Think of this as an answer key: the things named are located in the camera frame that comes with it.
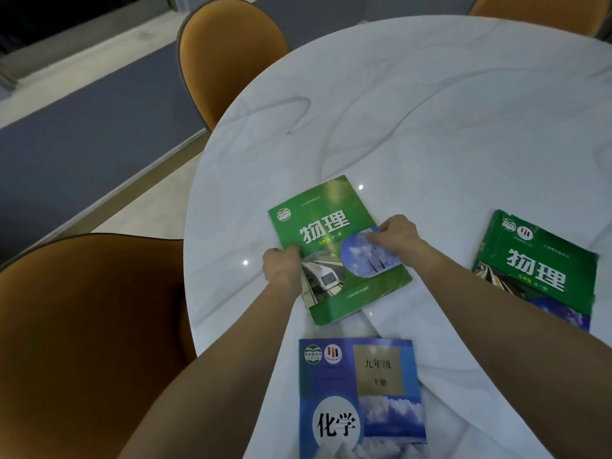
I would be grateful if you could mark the person's right hand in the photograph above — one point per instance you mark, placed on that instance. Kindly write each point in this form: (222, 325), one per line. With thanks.
(400, 234)

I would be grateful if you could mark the person's left hand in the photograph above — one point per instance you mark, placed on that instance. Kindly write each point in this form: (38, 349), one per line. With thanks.
(279, 267)

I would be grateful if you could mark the person's left fingers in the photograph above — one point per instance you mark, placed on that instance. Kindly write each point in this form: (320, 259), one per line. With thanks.
(294, 253)

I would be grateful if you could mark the person's right fingers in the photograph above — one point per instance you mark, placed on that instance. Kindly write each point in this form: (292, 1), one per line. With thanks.
(380, 236)

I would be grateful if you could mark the light green train cover textbook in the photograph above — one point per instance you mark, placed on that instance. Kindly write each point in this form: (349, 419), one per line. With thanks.
(325, 234)

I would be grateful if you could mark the person's left forearm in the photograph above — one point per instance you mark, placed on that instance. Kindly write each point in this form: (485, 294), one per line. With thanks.
(224, 372)

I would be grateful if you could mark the person's right forearm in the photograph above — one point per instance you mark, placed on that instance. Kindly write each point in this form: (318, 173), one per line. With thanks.
(507, 339)

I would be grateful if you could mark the dark green textbook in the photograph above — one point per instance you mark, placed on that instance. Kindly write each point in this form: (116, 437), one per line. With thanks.
(535, 272)

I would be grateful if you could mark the blue cloud cover textbook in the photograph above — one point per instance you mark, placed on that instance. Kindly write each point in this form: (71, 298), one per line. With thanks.
(358, 401)

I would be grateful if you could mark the orange upholstered chair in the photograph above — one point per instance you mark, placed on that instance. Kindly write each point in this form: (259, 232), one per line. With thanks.
(545, 11)
(81, 344)
(224, 57)

